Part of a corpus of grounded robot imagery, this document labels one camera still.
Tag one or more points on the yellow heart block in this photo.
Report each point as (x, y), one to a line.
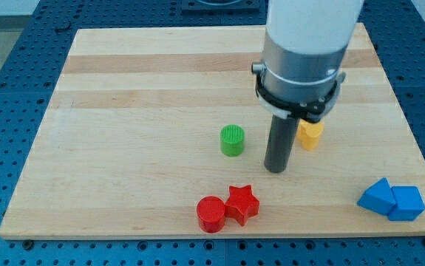
(309, 134)

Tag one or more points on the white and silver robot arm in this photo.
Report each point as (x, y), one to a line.
(305, 41)

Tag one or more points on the green cylinder block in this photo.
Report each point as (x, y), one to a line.
(232, 140)

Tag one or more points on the light wooden board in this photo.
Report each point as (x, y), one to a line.
(130, 143)

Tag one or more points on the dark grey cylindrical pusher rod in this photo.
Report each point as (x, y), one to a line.
(280, 143)

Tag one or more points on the red cylinder block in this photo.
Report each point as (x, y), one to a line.
(211, 214)

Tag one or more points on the red star block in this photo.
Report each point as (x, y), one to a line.
(241, 204)

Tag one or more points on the blue triangle block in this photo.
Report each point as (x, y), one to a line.
(378, 198)

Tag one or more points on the blue cube block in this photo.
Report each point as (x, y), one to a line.
(409, 204)

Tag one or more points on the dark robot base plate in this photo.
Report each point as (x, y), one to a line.
(196, 6)

